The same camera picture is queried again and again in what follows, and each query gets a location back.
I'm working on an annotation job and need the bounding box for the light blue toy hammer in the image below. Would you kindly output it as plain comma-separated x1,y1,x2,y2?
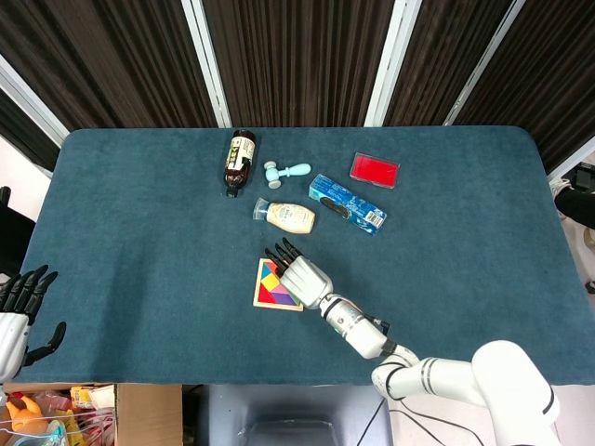
262,160,311,190

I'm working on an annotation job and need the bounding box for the cream plastic bottle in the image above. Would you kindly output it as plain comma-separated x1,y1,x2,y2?
252,196,318,237

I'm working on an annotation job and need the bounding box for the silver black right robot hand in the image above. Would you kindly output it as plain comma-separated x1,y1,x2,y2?
264,237,335,311

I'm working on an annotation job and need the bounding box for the blue cookie box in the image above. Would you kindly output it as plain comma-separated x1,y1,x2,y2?
308,173,388,239

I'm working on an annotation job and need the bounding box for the dark brown glass bottle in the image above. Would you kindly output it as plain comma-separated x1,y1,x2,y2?
221,130,258,198

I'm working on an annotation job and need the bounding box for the dark ribbed screen panel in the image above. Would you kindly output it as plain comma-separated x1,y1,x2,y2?
384,0,513,127
457,0,595,169
204,0,397,129
0,0,220,137
0,86,62,174

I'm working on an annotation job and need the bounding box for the teal plastic toy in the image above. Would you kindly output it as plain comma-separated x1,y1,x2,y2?
45,420,72,446

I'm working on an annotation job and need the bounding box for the yellow snack packet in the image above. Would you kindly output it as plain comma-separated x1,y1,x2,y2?
68,385,95,411

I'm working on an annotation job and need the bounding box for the white screen frame post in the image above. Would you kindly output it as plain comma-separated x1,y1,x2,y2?
364,0,422,128
0,59,70,146
179,0,232,129
443,0,530,127

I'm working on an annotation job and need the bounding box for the black equipment case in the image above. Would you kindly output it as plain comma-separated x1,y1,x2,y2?
554,162,595,225

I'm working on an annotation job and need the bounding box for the red ink pad case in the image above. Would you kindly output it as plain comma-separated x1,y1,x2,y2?
348,151,401,190

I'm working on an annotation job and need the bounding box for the black chair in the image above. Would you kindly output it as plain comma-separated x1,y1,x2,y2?
0,185,37,276

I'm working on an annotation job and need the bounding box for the cardboard box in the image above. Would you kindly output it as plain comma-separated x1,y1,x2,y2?
0,383,183,446

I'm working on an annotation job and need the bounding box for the teal table cloth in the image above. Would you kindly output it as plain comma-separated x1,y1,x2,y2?
20,125,588,387

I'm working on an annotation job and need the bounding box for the black floor cable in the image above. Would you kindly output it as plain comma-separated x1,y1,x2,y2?
384,398,495,446

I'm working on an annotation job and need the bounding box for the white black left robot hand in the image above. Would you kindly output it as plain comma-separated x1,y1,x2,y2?
0,264,68,383

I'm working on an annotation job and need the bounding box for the orange plastic toy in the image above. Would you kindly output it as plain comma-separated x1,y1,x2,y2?
3,392,42,434

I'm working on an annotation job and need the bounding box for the wooden tangram tray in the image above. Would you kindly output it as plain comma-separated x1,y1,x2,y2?
252,257,306,312

